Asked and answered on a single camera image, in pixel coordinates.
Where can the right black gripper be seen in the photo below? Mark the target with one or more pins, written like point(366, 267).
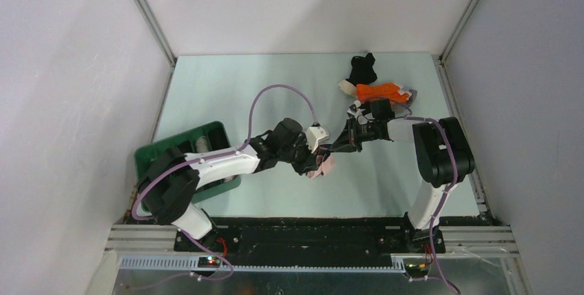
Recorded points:
point(348, 141)

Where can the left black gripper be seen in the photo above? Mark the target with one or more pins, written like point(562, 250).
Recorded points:
point(308, 163)

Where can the light pink underwear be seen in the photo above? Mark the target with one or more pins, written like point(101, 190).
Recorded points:
point(325, 163)

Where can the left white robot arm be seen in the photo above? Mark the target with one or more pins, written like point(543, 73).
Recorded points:
point(176, 177)

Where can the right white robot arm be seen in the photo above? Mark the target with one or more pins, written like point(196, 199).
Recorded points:
point(444, 157)

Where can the orange underwear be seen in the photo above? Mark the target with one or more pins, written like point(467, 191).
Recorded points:
point(390, 91)

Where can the cream underwear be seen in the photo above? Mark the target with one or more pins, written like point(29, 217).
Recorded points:
point(347, 88)

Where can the grey mesh underwear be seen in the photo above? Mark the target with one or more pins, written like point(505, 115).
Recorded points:
point(408, 101)

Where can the rolled white underwear in tray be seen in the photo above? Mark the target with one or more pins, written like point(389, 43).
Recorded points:
point(202, 145)

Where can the green divided storage tray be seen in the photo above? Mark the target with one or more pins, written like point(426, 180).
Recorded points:
point(153, 159)

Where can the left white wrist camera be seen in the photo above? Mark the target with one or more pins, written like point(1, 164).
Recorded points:
point(315, 136)

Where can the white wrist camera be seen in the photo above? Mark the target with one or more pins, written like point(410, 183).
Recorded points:
point(354, 111)
point(315, 136)

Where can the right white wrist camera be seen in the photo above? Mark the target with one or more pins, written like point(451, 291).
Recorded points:
point(354, 111)

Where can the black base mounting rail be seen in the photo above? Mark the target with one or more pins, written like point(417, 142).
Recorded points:
point(314, 242)

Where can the right aluminium frame post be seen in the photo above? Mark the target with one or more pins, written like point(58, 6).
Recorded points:
point(460, 26)

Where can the aluminium frame post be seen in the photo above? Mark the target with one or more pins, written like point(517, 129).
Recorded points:
point(156, 30)
point(460, 26)

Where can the left aluminium frame post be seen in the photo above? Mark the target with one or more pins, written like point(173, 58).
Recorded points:
point(156, 30)

